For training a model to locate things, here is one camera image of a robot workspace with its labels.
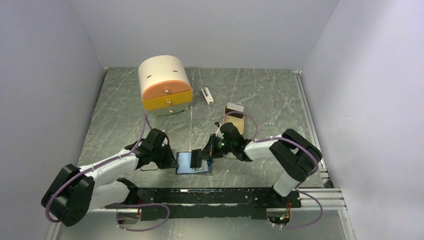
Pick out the blue leather card holder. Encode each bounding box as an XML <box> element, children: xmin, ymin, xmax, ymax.
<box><xmin>175</xmin><ymin>150</ymin><xmax>213</xmax><ymax>175</ymax></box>

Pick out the small white rectangular block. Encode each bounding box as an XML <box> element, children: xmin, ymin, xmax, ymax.
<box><xmin>200</xmin><ymin>87</ymin><xmax>215</xmax><ymax>105</ymax></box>

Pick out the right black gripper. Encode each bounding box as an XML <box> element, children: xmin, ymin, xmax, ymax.
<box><xmin>198</xmin><ymin>133</ymin><xmax>235</xmax><ymax>159</ymax></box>

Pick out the round pastel drawer cabinet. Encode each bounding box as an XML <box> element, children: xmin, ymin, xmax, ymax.
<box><xmin>138</xmin><ymin>55</ymin><xmax>193</xmax><ymax>117</ymax></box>

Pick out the stack of credit cards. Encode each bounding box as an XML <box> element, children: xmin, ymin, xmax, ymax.
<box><xmin>224</xmin><ymin>102</ymin><xmax>245</xmax><ymax>119</ymax></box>

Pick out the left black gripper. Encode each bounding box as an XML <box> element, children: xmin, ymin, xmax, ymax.
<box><xmin>151</xmin><ymin>141</ymin><xmax>179</xmax><ymax>169</ymax></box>

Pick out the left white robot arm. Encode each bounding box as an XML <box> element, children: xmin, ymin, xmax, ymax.
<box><xmin>40</xmin><ymin>128</ymin><xmax>176</xmax><ymax>227</ymax></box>

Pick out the beige oval tray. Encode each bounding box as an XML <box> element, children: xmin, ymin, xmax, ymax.
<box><xmin>223</xmin><ymin>113</ymin><xmax>245</xmax><ymax>135</ymax></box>

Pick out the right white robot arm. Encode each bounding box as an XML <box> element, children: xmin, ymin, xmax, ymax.
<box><xmin>196</xmin><ymin>123</ymin><xmax>323</xmax><ymax>207</ymax></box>

